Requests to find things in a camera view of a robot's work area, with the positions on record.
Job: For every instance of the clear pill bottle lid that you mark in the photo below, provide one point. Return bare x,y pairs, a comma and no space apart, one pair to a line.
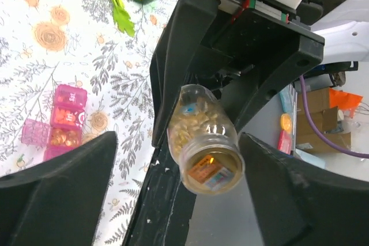
210,168

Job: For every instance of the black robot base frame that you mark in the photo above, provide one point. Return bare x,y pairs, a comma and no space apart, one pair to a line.
164,208

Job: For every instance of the pink weekly pill organizer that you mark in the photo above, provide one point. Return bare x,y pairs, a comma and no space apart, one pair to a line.
63,133

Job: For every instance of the brown cardboard box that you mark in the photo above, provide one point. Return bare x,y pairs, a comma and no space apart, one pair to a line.
327,121

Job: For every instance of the clear pill bottle yellow capsules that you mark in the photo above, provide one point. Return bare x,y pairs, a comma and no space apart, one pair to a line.
198,118

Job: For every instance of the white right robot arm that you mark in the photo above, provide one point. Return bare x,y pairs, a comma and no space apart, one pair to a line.
326,18

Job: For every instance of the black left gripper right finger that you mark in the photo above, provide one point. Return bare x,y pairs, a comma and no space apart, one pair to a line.
297,203

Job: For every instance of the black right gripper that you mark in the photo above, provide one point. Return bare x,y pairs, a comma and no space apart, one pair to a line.
252,54

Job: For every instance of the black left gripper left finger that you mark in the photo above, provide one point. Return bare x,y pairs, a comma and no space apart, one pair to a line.
58,202

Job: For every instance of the floral patterned tablecloth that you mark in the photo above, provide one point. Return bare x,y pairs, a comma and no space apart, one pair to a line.
46,43

